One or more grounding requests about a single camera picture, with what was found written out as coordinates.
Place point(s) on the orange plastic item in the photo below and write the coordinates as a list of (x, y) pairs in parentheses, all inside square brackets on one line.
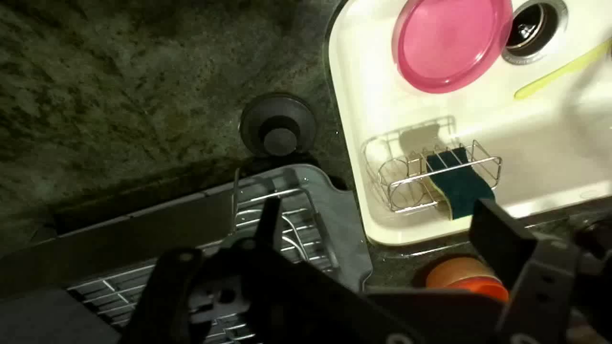
[(465, 273)]

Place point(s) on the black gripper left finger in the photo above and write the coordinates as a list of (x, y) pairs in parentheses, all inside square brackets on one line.
[(274, 293)]

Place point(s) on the stainless steel drying rack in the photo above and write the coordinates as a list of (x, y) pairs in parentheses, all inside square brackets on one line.
[(331, 216)]

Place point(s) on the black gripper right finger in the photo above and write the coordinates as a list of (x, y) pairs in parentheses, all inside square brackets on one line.
[(536, 273)]

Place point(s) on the black rubber sink stopper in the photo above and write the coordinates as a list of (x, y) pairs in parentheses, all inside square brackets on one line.
[(278, 136)]

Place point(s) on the yellow-green strip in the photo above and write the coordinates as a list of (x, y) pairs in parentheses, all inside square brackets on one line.
[(555, 75)]

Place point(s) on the metal sink drain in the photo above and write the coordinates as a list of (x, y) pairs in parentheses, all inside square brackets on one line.
[(528, 29)]

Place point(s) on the teal and yellow sponge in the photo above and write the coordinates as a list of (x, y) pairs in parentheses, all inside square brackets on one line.
[(461, 184)]

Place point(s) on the white kitchen sink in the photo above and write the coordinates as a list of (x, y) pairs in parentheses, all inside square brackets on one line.
[(561, 140)]

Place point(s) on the pink plastic plate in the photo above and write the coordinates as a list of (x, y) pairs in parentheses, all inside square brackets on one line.
[(446, 44)]

